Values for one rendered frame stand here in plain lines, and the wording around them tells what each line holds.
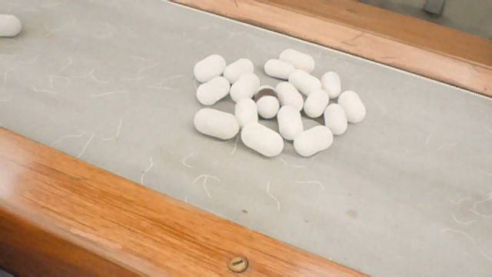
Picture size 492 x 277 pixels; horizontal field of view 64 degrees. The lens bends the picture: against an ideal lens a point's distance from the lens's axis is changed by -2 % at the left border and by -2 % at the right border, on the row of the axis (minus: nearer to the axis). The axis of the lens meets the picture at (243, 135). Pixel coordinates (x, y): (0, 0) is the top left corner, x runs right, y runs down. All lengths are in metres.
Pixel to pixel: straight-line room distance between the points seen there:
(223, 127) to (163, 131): 0.05
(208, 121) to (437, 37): 0.33
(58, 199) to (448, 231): 0.27
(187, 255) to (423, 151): 0.24
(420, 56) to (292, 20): 0.16
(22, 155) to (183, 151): 0.11
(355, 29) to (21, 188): 0.39
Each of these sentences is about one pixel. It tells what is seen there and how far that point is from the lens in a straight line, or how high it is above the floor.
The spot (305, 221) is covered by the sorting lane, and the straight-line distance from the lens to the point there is 0.29.
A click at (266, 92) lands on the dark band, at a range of 0.36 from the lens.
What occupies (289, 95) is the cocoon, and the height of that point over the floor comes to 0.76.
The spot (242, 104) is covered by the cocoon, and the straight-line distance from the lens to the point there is 0.34.
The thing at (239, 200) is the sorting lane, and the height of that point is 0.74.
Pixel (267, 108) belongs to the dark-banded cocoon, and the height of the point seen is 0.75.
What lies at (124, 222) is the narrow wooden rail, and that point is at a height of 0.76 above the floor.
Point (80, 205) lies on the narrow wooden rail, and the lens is 0.25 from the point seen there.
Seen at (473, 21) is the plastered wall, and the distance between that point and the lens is 2.56.
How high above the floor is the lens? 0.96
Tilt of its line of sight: 40 degrees down
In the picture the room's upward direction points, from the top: 10 degrees clockwise
